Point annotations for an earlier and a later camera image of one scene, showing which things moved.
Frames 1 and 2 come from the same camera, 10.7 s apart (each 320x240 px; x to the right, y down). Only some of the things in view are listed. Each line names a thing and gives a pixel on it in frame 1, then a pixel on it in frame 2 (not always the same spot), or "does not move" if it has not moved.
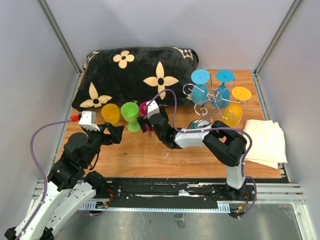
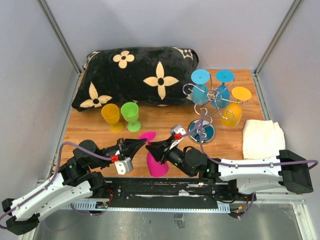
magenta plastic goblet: [143, 112] → [155, 168]
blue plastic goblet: [200, 78] does not move
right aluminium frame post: [288, 17] does not move
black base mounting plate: [174, 192] does not move
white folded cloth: [268, 143] does not move
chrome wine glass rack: [204, 112] does not move
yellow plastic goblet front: [232, 113] does not move
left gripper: [116, 132] → [130, 146]
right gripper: [142, 121] → [157, 148]
